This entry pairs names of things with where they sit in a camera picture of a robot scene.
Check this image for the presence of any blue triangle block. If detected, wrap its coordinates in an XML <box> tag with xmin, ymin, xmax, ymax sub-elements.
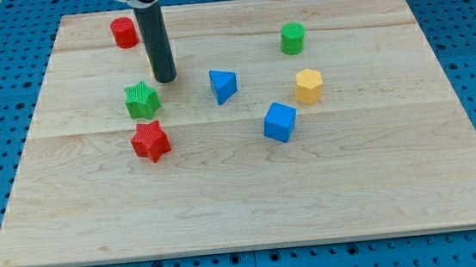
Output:
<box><xmin>208</xmin><ymin>70</ymin><xmax>238</xmax><ymax>105</ymax></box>

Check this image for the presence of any green star block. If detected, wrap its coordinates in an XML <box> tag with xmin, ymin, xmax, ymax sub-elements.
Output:
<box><xmin>124</xmin><ymin>81</ymin><xmax>161</xmax><ymax>120</ymax></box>

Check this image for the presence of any green cylinder block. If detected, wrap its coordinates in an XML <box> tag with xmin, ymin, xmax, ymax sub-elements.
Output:
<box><xmin>280</xmin><ymin>22</ymin><xmax>306</xmax><ymax>56</ymax></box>

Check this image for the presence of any yellow block behind rod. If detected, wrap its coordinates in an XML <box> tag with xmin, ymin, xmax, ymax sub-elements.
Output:
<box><xmin>147</xmin><ymin>57</ymin><xmax>155</xmax><ymax>78</ymax></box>

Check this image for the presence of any red cylinder block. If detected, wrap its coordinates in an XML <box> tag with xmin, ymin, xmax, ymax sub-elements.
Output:
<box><xmin>110</xmin><ymin>17</ymin><xmax>139</xmax><ymax>49</ymax></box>

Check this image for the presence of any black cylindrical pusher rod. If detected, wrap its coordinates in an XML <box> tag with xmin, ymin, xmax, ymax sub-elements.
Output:
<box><xmin>134</xmin><ymin>3</ymin><xmax>176</xmax><ymax>83</ymax></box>

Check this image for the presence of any red star block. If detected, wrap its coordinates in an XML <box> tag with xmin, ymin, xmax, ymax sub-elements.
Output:
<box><xmin>131</xmin><ymin>121</ymin><xmax>172</xmax><ymax>163</ymax></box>

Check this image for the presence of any blue cube block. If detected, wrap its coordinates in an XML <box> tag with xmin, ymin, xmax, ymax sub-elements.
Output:
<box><xmin>263</xmin><ymin>102</ymin><xmax>297</xmax><ymax>142</ymax></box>

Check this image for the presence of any wooden board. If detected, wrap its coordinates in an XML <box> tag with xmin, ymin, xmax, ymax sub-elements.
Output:
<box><xmin>0</xmin><ymin>0</ymin><xmax>476</xmax><ymax>267</ymax></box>

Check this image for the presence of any yellow hexagon block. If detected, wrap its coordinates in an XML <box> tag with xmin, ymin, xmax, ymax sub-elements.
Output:
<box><xmin>294</xmin><ymin>68</ymin><xmax>324</xmax><ymax>105</ymax></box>

